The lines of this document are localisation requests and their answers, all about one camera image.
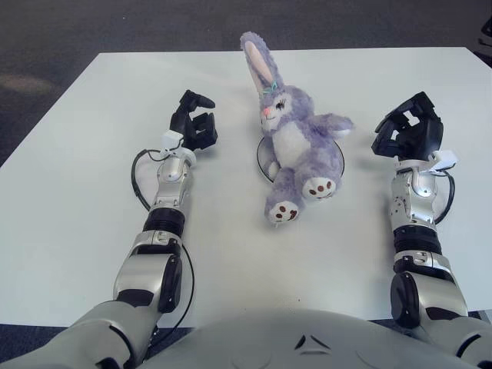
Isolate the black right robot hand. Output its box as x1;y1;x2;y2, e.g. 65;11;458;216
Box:
371;91;445;162

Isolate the black office chair base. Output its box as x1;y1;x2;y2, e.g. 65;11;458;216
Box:
476;21;492;58

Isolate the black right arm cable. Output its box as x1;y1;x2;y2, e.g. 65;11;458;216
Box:
432;171;457;224

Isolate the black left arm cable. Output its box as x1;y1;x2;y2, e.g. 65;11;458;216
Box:
131;148;195;343

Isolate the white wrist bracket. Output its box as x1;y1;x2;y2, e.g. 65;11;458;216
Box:
160;130;185;157
428;149;460;176

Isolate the white plate with black rim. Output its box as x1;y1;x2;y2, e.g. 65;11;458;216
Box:
256;134;346;181

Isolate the purple plush bunny doll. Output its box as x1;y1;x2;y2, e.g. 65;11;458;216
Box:
240;30;354;227

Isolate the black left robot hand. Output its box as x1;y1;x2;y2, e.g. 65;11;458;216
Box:
168;89;219;151

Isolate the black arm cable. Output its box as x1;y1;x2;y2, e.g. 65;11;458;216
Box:
432;171;457;224
131;148;195;343

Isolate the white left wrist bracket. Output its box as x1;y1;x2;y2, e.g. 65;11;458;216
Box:
160;130;185;157

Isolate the grey robot torso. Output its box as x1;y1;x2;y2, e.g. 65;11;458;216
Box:
141;307;477;369

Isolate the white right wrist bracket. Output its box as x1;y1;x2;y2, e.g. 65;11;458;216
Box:
428;149;460;176

